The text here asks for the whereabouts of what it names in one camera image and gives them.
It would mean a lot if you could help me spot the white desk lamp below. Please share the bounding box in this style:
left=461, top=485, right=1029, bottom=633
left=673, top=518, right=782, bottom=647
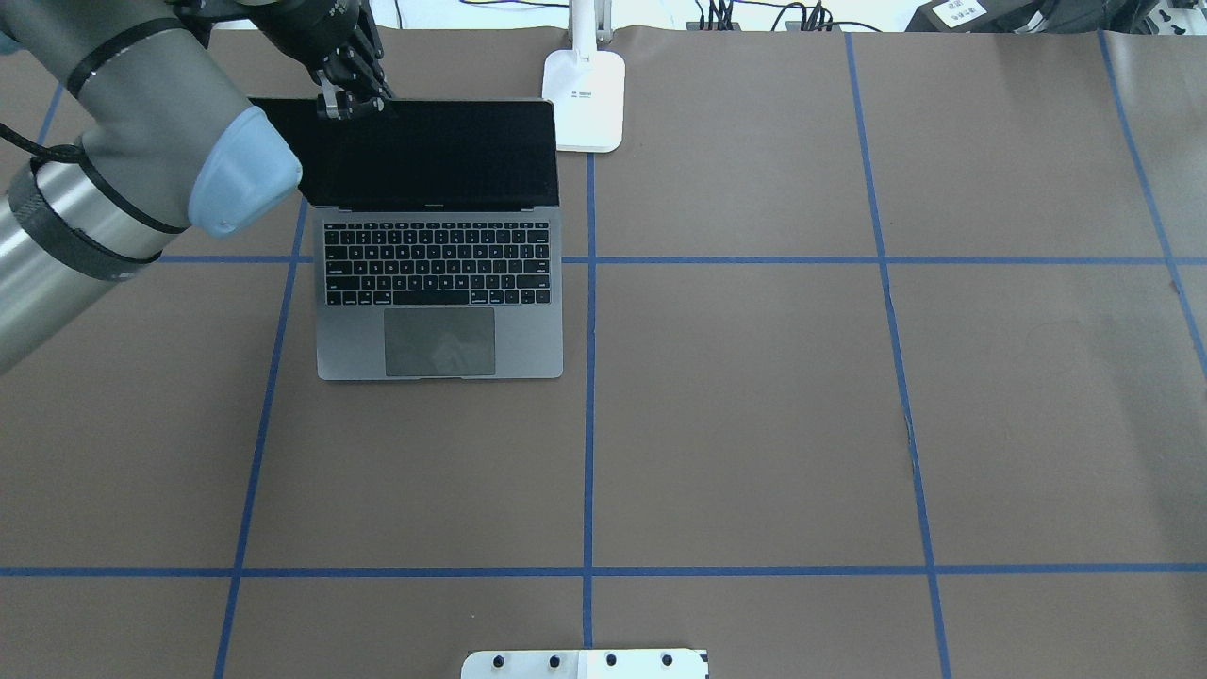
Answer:
left=541, top=1, right=626, bottom=154

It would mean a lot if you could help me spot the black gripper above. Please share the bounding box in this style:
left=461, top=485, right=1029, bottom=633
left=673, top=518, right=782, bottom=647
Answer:
left=240, top=1, right=393, bottom=121

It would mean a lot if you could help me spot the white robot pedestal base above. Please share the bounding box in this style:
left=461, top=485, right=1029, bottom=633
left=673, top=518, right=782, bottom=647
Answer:
left=460, top=648, right=710, bottom=678

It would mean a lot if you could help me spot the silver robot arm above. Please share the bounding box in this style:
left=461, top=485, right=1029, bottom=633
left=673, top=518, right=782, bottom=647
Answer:
left=1, top=1, right=392, bottom=371

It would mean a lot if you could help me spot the grey laptop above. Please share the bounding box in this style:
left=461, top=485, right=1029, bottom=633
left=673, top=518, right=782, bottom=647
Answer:
left=256, top=96, right=564, bottom=381

